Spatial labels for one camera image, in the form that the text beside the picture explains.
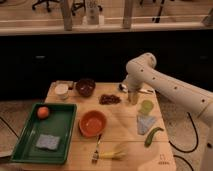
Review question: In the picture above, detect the orange red bowl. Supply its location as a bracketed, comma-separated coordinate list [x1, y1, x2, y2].
[78, 110, 107, 138]

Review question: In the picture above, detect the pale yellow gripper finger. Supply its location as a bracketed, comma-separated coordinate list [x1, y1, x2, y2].
[128, 92, 139, 105]

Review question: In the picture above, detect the yellow handled fork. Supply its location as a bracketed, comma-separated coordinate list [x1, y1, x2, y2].
[91, 135, 126, 163]

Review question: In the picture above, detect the green chili pepper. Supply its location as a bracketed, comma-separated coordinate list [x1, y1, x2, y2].
[144, 127, 164, 148]

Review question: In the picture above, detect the black cable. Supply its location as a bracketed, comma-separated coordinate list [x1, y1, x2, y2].
[168, 111, 200, 171]

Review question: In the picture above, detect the light green cup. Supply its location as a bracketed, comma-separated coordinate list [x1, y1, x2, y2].
[139, 100, 154, 116]

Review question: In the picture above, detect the white cup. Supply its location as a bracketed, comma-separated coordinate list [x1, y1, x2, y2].
[54, 84, 68, 100]

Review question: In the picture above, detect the light blue cloth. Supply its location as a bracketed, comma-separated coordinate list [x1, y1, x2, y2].
[137, 115, 156, 135]

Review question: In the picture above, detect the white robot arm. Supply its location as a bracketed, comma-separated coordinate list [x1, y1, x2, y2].
[124, 53, 213, 171]

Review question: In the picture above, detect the green plastic tray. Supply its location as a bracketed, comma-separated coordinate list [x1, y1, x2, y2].
[11, 103, 77, 164]

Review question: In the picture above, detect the blue grey sponge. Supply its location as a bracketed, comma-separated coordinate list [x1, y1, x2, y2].
[36, 134, 60, 150]

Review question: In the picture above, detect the orange fruit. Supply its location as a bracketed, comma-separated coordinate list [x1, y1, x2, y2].
[37, 106, 50, 119]

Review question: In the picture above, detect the dark maroon bowl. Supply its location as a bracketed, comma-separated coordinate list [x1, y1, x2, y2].
[75, 78, 96, 97]

